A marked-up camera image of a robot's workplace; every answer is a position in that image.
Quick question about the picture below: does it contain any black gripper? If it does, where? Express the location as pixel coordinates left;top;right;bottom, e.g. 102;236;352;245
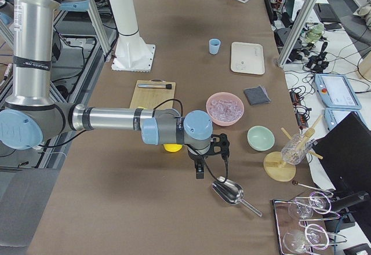
187;145;209;179

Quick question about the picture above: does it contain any light blue plastic cup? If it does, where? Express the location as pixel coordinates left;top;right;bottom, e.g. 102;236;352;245
209;38;221;55

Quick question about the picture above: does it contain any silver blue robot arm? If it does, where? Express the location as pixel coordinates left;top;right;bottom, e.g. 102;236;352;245
1;0;215;179

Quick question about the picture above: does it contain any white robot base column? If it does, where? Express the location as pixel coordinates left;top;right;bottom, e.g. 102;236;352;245
109;0;155;72

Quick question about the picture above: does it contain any silver metal ice scoop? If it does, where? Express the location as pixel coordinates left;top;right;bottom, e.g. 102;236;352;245
212;176;263;217

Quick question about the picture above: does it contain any pink bowl of ice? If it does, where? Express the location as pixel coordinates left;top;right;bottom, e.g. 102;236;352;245
206;92;244;126

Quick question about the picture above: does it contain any wooden cup tree stand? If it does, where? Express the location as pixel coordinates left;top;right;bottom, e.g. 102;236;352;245
263;115;323;182

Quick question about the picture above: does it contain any clear textured glass cup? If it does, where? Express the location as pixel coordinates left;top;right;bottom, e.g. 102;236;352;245
281;134;314;165

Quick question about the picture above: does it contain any mint green bowl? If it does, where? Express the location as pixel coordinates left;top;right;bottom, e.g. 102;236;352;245
247;126;275;151

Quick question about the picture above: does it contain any bamboo cutting board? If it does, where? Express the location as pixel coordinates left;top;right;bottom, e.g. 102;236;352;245
130;79;176;109

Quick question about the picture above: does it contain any grey folded cloth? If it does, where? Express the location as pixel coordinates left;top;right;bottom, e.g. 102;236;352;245
243;85;271;105

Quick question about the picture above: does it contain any wine glass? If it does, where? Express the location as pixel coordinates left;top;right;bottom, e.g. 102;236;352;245
288;191;331;220
283;224;329;254

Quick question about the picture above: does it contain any black framed glass tray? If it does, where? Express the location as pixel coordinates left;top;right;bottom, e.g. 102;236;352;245
272;199;347;254

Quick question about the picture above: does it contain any cream rabbit serving tray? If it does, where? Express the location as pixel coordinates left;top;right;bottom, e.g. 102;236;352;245
230;42;265;75

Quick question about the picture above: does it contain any blue teach pendant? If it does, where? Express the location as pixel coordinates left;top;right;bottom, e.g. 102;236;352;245
324;108;365;131
314;74;362;110

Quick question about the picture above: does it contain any black computer monitor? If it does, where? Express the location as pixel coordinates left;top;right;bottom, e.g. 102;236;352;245
314;111;371;209

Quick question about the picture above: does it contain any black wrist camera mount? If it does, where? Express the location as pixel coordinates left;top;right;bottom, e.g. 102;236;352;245
209;133;230;158

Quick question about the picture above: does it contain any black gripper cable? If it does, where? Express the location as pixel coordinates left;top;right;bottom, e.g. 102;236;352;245
150;99;230;184

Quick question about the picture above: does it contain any black handled metal muddler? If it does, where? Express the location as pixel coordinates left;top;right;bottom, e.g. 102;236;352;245
137;83;172;90

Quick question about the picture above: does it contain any aluminium frame post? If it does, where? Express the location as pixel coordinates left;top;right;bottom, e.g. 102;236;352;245
277;0;317;68

